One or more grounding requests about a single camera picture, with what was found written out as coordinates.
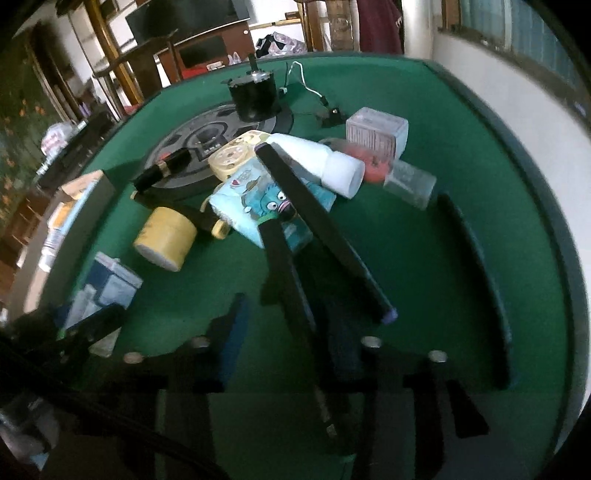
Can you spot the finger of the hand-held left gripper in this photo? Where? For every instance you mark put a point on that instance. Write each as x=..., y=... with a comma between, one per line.
x=94, y=325

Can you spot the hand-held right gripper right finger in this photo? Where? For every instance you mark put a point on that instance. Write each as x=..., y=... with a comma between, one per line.
x=385, y=369

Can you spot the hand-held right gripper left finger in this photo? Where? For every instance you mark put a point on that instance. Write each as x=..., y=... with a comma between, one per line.
x=234, y=323

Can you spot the plain black long bar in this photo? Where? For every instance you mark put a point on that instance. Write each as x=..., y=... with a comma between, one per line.
x=288, y=286

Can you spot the cartoon print tissue packet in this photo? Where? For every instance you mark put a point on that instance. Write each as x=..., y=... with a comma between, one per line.
x=258, y=203

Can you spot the blue and white carton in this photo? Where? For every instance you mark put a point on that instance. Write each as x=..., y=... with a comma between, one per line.
x=111, y=281

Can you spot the yellow tape roll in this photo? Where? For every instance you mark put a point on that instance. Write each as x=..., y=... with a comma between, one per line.
x=166, y=235

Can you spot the black bar with purple tip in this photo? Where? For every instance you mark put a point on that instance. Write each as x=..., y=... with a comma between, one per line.
x=323, y=230

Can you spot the cardboard box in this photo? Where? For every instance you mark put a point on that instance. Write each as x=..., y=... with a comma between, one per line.
x=83, y=182

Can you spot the cream round container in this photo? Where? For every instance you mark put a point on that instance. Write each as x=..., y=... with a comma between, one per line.
x=231, y=159

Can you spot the black pen with gold band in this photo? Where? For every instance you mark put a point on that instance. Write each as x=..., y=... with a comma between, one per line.
x=157, y=173

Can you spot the white plastic bottle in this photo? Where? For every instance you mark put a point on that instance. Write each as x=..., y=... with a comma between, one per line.
x=323, y=161

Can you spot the red and clear packet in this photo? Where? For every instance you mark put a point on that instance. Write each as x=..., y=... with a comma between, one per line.
x=411, y=184

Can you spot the grey round disc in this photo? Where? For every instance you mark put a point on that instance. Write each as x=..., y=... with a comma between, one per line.
x=194, y=138

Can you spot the white plastic bag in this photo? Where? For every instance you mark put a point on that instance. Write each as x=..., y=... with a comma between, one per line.
x=57, y=138

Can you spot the red plastic object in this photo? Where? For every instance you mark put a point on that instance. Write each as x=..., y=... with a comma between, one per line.
x=376, y=167

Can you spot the black cylinder motor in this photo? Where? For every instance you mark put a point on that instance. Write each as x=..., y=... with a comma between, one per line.
x=254, y=99

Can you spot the black connector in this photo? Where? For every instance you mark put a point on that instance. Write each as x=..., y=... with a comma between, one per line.
x=333, y=117

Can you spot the white printed box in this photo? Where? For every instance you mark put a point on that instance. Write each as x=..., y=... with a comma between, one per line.
x=376, y=131

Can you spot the dark wooden table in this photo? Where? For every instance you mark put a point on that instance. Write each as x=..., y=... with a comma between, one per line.
x=152, y=50

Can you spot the patterned bag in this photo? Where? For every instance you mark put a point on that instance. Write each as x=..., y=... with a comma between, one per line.
x=281, y=44

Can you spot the wooden chair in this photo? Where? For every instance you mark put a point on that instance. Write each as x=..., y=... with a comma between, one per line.
x=323, y=23

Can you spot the maroon cloth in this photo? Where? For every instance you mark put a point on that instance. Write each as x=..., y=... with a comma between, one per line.
x=381, y=25

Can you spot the window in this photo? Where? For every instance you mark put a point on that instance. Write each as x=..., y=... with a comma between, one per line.
x=521, y=32

